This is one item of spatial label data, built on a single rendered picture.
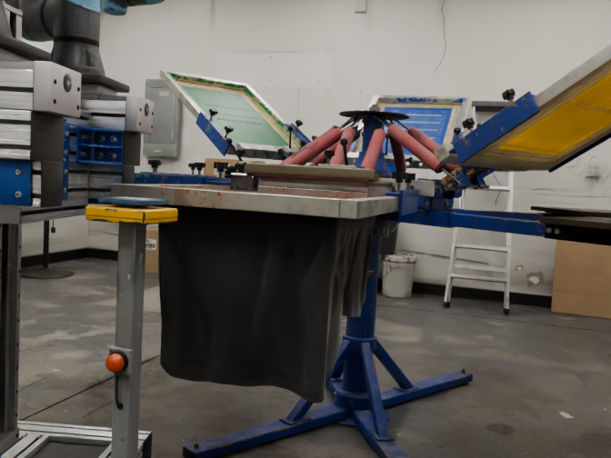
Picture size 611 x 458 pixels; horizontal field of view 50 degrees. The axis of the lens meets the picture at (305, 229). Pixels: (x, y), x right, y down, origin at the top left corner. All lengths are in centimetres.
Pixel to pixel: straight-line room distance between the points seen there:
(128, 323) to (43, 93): 46
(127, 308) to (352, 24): 528
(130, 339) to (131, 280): 12
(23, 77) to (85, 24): 57
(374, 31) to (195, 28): 183
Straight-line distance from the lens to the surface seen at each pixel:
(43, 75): 130
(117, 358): 133
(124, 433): 141
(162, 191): 149
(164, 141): 685
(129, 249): 132
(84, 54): 184
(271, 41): 659
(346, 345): 281
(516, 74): 610
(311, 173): 194
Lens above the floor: 104
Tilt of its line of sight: 5 degrees down
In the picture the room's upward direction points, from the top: 3 degrees clockwise
